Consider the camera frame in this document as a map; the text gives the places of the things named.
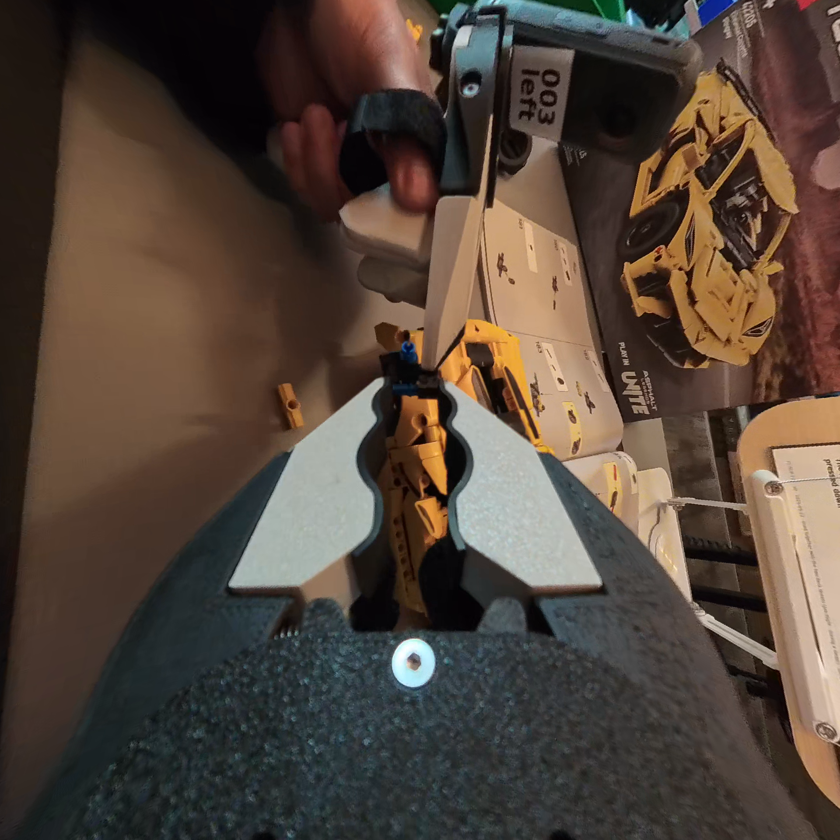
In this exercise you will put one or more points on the building instruction booklet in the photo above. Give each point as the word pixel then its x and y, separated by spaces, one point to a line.
pixel 544 295

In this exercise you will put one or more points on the white document stand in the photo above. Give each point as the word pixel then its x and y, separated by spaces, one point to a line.
pixel 774 590

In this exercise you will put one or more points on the yellow toy brick car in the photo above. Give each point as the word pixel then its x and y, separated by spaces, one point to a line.
pixel 413 459

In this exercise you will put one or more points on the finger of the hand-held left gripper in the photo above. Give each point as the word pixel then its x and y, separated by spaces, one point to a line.
pixel 453 275

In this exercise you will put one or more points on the small black brick assembly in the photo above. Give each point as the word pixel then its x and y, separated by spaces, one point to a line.
pixel 407 377

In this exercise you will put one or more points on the yellow cross connector brick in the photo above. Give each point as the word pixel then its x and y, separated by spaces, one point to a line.
pixel 290 405

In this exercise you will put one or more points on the person's left hand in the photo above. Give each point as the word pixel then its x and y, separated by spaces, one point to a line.
pixel 341 52

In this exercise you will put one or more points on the toy car set box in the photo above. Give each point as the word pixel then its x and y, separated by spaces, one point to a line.
pixel 722 328

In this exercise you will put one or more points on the grey desk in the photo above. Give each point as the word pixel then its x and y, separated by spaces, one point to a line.
pixel 164 328

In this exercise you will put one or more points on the printed instruction sheet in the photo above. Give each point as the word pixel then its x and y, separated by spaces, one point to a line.
pixel 814 512

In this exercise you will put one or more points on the person's left forearm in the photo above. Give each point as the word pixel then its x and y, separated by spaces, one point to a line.
pixel 184 65

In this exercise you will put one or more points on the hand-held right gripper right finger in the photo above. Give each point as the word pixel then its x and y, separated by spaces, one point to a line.
pixel 525 525

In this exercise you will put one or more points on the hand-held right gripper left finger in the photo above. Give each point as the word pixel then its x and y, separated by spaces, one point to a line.
pixel 302 525

